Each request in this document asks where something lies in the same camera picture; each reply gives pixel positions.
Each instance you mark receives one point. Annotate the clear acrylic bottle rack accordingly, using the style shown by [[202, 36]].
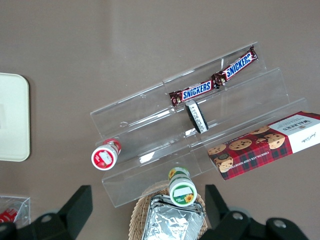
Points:
[[23, 207]]

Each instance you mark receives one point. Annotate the small black white box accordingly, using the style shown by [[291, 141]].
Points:
[[197, 116]]

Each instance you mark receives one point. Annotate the beige plastic tray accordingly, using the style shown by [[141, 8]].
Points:
[[12, 117]]

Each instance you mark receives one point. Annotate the light wicker basket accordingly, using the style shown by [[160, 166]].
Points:
[[137, 215]]

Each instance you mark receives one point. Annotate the stacked aluminium foil trays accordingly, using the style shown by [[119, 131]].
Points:
[[170, 222]]

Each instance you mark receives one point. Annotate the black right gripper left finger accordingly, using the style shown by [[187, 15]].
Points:
[[72, 212]]

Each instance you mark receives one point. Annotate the green lid yogurt cup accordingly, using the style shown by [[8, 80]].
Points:
[[182, 192]]

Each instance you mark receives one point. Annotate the red lid yogurt cup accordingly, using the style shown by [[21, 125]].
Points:
[[103, 156]]

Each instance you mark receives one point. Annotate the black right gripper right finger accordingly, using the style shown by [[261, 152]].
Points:
[[220, 215]]

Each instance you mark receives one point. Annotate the Snickers chocolate bar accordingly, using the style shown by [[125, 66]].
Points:
[[195, 90], [237, 66]]

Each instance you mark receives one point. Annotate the clear acrylic stepped stand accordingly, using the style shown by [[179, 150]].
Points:
[[150, 125]]

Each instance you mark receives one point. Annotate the red Coca-Cola bottle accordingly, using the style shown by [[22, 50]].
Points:
[[7, 215]]

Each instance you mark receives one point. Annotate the Walkers tartan cookie box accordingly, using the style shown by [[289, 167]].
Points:
[[265, 147]]

